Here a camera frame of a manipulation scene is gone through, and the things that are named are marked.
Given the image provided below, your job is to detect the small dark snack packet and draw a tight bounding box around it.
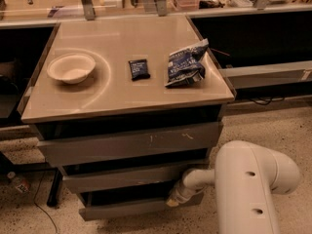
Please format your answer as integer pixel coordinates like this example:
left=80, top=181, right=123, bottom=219
left=129, top=59, right=150, bottom=81

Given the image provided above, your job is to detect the grey middle drawer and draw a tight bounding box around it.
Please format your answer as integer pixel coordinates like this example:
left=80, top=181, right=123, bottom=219
left=63, top=159, right=209, bottom=193

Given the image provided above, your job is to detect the blue chip bag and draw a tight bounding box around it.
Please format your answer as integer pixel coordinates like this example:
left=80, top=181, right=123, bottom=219
left=166, top=39, right=209, bottom=88

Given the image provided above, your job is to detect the black table leg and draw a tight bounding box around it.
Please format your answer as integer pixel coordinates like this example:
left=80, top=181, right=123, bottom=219
left=47, top=170, right=62, bottom=208

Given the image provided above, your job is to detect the grey drawer cabinet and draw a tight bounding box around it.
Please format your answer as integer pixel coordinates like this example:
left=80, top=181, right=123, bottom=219
left=17, top=15, right=237, bottom=222

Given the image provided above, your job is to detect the grey drawer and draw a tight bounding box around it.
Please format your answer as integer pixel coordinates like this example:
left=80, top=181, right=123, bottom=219
left=78, top=181, right=205, bottom=222
left=63, top=159, right=209, bottom=193
left=38, top=122, right=223, bottom=167

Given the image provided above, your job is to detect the small bottle on floor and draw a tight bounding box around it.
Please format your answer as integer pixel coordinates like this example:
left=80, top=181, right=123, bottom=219
left=7, top=172, right=30, bottom=193

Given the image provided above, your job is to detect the black cable on floor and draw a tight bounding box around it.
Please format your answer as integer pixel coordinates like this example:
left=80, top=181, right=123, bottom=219
left=33, top=171, right=59, bottom=234

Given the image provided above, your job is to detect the white paper bowl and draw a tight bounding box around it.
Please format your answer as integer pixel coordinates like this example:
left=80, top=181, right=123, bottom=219
left=47, top=53, right=96, bottom=84

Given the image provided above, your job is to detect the grey bottom drawer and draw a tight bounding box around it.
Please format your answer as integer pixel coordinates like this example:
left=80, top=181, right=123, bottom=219
left=78, top=181, right=205, bottom=222

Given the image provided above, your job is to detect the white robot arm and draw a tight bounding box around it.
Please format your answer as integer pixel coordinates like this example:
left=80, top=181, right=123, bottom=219
left=167, top=140, right=300, bottom=234

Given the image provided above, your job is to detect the grey top drawer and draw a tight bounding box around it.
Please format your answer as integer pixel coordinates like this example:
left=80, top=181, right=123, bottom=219
left=38, top=122, right=223, bottom=167

